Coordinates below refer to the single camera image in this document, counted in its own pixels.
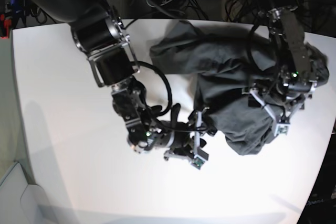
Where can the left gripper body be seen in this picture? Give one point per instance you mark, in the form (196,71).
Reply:
(292,88)

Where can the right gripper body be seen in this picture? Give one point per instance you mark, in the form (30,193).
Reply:
(144,137)

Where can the dark grey t-shirt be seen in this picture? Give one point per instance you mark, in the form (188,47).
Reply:
(219,59)

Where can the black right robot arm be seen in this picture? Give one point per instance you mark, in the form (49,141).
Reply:
(98,32)

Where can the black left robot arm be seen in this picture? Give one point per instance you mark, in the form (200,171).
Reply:
(285,34)

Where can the red clamp tool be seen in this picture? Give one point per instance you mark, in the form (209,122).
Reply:
(6,25)

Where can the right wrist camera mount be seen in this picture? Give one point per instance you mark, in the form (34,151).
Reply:
(187,144)

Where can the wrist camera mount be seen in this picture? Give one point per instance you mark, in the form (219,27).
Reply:
(281,119)
(187,144)

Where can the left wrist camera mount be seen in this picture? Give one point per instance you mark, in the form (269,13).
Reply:
(281,119)

